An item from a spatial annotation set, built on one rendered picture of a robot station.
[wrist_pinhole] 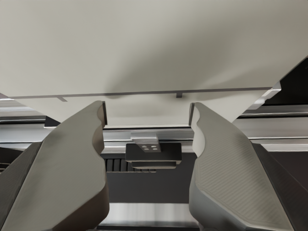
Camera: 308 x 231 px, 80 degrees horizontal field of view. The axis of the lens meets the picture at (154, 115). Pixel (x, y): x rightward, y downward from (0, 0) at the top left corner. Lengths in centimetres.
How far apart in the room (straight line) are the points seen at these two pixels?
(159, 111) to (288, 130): 41
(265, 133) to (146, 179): 42
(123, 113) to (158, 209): 11
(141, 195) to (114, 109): 58
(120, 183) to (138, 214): 52
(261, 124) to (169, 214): 35
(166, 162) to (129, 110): 26
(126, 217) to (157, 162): 21
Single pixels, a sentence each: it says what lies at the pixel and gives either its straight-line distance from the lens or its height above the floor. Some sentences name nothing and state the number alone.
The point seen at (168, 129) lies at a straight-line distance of 22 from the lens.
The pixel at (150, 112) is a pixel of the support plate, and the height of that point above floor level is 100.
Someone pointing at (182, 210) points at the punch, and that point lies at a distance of 21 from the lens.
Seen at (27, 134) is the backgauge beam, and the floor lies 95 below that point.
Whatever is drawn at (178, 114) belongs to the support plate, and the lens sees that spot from 17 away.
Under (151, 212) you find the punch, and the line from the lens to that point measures 21.
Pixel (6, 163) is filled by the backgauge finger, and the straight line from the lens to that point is 61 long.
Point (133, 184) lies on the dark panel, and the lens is 72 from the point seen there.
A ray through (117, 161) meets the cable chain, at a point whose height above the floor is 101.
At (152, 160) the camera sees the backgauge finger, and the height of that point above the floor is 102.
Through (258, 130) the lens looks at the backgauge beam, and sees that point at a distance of 50.
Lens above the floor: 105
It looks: 18 degrees down
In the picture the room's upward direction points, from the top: 180 degrees clockwise
